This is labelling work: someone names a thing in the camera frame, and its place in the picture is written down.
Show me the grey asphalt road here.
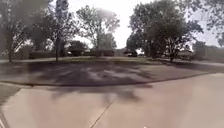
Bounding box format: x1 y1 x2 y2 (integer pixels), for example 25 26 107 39
0 60 224 88

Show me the vehicle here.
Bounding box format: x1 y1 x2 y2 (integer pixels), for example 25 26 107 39
123 49 138 58

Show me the light leafy tree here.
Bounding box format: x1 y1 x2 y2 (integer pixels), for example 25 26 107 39
75 4 121 57

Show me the large dark tree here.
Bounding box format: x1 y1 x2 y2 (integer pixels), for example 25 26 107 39
0 0 52 64

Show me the overhanging tree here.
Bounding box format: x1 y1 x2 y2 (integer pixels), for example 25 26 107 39
186 0 224 48

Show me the grass strip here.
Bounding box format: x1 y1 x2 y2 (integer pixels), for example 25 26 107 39
0 55 224 66

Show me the broad dark tree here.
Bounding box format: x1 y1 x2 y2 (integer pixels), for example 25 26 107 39
125 0 204 64

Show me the pale concrete driveway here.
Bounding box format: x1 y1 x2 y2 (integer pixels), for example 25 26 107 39
0 72 224 128

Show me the grass patch beside driveway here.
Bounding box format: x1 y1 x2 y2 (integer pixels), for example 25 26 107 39
0 82 23 105

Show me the low building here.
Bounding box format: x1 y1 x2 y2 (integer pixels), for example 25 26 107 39
176 45 224 62

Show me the tall slim tree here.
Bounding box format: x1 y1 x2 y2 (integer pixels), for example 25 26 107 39
46 0 79 63

